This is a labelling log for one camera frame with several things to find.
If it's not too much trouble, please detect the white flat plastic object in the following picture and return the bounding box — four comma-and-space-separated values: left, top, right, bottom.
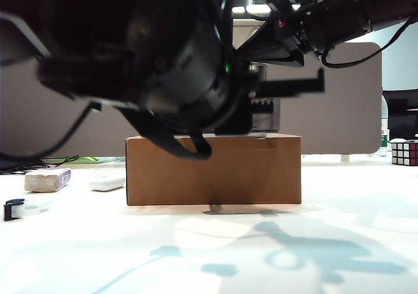
88, 175, 127, 192

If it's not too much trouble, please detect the small box with purple label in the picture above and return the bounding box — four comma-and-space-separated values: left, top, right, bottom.
24, 167, 72, 193

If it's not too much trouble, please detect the Rubik's cube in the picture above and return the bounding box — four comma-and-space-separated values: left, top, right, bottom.
391, 140, 418, 167

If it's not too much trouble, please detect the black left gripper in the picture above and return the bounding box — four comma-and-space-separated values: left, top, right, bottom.
214, 57, 326, 137

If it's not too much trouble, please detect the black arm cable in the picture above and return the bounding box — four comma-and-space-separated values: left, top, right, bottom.
0, 101, 102, 160
321, 16, 418, 69

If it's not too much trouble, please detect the thick black cable loop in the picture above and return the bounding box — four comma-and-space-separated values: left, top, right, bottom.
117, 106, 213, 161

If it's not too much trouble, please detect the brown cardboard box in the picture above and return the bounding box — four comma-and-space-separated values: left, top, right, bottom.
125, 133, 302, 206

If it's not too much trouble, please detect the clear bottle with green label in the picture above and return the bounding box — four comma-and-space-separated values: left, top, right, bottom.
379, 110, 391, 157

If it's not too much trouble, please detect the thin black cable on table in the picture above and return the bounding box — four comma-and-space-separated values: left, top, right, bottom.
0, 155, 80, 176

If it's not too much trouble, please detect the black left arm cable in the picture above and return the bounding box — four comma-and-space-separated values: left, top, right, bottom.
0, 101, 102, 160

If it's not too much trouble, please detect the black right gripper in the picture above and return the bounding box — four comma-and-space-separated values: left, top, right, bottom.
234, 0, 330, 69

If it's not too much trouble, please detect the dark desk partition panel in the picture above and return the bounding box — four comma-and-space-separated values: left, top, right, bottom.
0, 42, 383, 156

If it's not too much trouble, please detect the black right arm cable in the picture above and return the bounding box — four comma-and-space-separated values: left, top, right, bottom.
321, 16, 418, 69

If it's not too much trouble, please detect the black monitor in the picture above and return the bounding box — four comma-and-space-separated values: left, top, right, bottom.
381, 90, 418, 141

